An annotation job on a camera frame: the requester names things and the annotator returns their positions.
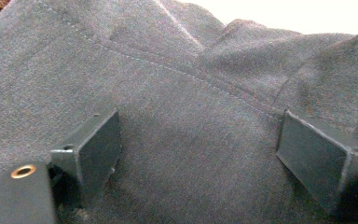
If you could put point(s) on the dark grey cloth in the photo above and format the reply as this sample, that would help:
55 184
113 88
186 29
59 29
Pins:
180 124

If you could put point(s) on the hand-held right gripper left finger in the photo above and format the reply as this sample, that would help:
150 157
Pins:
96 146

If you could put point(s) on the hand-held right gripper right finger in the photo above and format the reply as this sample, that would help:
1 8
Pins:
317 155

